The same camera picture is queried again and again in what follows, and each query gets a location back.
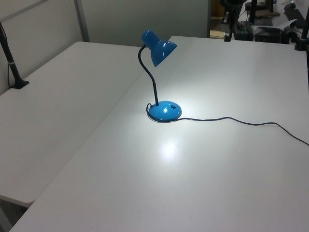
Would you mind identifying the blue gooseneck desk lamp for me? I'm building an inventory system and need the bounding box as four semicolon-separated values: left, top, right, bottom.
138;29;183;122

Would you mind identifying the black clamped stand pole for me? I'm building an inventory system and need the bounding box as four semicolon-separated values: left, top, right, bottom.
224;0;243;43

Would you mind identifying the dark equipment box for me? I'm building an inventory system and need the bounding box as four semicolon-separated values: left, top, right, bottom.
235;20;255;41

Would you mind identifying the thin black upright pole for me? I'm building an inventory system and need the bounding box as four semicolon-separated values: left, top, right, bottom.
249;0;258;24

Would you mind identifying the black pole with table clamp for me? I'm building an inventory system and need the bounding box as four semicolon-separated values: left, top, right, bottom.
294;0;309;52

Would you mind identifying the black lamp power cable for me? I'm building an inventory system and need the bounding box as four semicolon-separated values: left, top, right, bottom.
146;102;309;146

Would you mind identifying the black camera stand pole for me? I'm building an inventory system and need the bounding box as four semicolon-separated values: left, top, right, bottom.
0;21;30;89

